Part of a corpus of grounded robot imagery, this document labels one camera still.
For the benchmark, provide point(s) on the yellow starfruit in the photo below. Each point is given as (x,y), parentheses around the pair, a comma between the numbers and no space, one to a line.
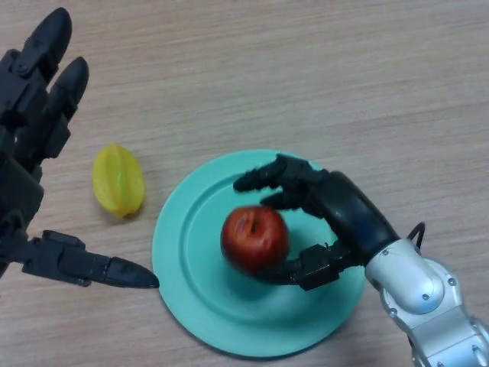
(118,179)

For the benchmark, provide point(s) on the red apple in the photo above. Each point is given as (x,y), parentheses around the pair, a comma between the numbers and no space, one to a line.
(254,241)

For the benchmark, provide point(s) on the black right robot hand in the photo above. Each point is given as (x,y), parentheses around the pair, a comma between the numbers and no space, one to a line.
(344,214)

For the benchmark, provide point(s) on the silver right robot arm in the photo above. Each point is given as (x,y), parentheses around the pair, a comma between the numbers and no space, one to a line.
(428,298)

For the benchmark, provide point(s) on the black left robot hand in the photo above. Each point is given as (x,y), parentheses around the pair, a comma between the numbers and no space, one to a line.
(26,114)

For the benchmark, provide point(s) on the green round plate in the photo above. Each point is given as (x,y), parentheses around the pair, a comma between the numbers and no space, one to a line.
(214,290)

